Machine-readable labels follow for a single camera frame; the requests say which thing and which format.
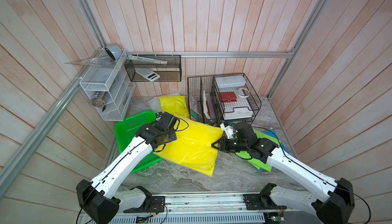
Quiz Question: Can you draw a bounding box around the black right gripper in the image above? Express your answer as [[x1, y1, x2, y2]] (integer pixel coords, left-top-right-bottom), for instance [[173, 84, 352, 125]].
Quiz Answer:
[[211, 136, 250, 153]]

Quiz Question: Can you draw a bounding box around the green plastic perforated basket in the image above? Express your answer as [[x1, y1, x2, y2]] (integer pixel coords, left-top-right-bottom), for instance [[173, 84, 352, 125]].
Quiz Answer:
[[114, 110, 164, 174]]

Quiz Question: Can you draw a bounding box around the neon yellow raincoat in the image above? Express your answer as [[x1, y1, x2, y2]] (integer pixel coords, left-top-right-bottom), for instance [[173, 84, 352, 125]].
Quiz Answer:
[[159, 95, 190, 119]]

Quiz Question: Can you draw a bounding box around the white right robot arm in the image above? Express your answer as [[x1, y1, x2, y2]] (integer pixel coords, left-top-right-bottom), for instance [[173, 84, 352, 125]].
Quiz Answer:
[[211, 122, 355, 224]]

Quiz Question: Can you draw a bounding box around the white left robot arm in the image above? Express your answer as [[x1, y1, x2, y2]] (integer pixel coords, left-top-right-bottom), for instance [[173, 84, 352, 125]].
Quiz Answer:
[[76, 112, 181, 224]]

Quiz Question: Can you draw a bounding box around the white folded raincoat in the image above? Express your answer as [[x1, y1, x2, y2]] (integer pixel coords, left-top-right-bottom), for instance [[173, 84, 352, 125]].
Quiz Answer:
[[148, 92, 181, 113]]

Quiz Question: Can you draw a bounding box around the light green folded raincoat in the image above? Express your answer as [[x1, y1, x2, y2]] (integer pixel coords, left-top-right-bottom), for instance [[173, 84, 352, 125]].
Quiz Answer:
[[234, 128, 278, 173]]

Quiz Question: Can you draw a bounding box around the blue folded raincoat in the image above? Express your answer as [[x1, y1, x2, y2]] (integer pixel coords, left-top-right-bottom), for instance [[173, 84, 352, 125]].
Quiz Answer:
[[254, 130, 291, 172]]

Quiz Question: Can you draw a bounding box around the red wallet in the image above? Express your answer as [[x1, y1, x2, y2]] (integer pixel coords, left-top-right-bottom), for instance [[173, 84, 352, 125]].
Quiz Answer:
[[218, 91, 237, 103]]

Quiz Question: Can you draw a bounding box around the white calculator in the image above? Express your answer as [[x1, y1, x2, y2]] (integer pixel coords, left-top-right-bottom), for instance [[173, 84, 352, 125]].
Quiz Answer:
[[135, 69, 160, 82]]

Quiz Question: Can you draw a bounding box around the white plastic pencil case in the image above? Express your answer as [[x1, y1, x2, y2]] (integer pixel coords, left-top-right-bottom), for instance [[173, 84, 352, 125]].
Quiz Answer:
[[215, 75, 247, 89]]

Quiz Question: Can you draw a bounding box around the clear plastic triangle ruler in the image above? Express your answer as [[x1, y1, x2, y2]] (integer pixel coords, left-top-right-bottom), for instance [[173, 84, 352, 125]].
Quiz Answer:
[[66, 56, 116, 69]]

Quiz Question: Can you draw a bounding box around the grey tape roll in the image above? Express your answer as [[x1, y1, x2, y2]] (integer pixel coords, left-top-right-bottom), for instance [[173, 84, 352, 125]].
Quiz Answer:
[[105, 44, 122, 61]]

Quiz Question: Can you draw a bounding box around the black wire desk organizer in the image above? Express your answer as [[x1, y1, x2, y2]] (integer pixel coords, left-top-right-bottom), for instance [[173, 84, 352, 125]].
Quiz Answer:
[[187, 73, 262, 126]]

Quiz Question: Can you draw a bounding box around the black wire wall basket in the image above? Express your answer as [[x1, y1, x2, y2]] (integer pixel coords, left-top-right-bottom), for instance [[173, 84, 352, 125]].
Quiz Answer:
[[125, 54, 182, 82]]

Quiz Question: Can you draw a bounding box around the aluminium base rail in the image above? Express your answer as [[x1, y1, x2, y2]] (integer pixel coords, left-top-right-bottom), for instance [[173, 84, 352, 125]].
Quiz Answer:
[[78, 191, 299, 224]]

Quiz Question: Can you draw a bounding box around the white wire mesh shelf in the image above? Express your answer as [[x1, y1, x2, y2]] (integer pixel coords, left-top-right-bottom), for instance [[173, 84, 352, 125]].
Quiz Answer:
[[80, 49, 135, 122]]

